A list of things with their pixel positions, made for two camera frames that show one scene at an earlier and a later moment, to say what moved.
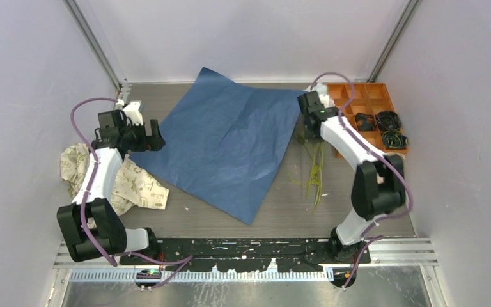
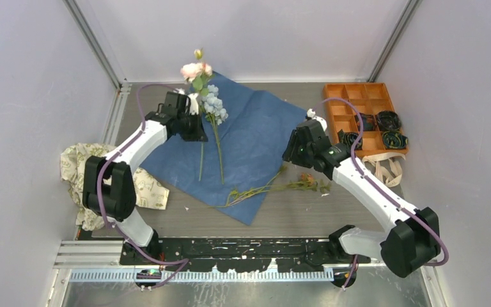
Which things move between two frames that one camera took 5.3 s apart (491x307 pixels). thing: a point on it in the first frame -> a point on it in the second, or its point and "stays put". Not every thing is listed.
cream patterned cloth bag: (135, 185) stays put
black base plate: (306, 256) stays put
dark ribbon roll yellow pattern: (393, 139) stays put
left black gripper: (153, 142) -> (200, 134)
